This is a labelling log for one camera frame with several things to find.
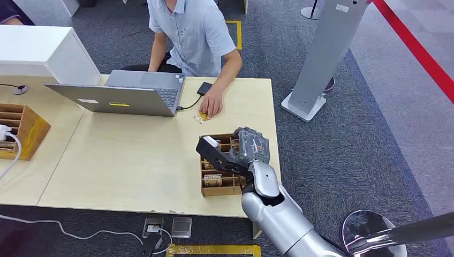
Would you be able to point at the person's left hand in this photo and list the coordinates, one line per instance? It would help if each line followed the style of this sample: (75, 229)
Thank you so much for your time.
(211, 103)

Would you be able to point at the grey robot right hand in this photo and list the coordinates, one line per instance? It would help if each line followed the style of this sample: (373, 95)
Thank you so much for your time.
(253, 145)

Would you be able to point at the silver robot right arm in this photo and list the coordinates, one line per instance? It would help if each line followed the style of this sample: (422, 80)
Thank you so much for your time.
(280, 220)

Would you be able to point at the person's right forearm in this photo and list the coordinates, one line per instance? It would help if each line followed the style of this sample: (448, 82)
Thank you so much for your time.
(157, 51)

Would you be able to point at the person's left forearm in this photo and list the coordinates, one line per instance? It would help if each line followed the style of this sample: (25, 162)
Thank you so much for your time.
(228, 71)

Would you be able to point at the gold card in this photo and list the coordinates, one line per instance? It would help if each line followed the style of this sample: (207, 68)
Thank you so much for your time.
(201, 118)

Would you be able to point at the wooden card organizer box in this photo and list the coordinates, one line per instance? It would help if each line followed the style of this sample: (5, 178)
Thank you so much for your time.
(227, 186)

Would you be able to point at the brown printed card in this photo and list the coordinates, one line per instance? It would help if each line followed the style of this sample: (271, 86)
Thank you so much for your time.
(208, 165)
(212, 180)

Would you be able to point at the person in background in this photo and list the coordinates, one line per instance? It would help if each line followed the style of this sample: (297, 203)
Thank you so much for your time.
(12, 12)

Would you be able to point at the black external drive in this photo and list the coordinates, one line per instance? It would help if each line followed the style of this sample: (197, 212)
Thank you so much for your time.
(204, 88)

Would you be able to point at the yellow floor tape corner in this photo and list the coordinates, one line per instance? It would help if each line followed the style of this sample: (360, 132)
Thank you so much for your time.
(239, 35)

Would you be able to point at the grey laptop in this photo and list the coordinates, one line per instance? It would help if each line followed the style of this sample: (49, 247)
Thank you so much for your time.
(134, 95)

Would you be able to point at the metal floor socket cover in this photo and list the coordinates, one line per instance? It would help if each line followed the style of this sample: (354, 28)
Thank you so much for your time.
(181, 227)

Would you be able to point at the yellow floor tape strip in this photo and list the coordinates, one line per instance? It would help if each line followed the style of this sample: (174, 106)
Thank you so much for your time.
(212, 250)

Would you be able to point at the grey kiosk stand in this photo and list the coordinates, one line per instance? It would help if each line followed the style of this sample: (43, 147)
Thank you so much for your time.
(326, 49)

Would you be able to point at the floor socket box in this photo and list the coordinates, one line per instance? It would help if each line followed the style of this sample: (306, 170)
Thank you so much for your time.
(152, 224)

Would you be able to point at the round white stand base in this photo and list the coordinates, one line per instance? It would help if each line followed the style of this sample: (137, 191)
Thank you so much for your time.
(310, 12)

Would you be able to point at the round chrome base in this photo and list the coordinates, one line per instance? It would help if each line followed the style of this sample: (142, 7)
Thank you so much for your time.
(361, 227)

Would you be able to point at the white counter cabinet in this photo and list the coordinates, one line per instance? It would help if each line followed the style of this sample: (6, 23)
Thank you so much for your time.
(42, 49)

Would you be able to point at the wooden slotted organizer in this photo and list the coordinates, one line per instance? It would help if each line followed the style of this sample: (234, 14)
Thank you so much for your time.
(28, 129)

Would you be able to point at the white plug adapter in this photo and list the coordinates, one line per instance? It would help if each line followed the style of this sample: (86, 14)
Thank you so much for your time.
(4, 132)

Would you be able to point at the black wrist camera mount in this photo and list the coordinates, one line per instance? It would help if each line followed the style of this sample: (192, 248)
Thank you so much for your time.
(216, 156)

